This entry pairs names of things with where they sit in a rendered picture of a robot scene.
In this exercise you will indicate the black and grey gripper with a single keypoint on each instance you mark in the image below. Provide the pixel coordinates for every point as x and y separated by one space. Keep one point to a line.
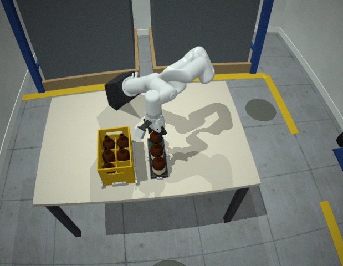
158 125

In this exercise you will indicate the yellow crate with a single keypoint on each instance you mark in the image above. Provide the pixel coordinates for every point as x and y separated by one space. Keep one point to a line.
125 169

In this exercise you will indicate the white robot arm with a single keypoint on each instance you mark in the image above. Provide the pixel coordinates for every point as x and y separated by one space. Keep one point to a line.
157 92

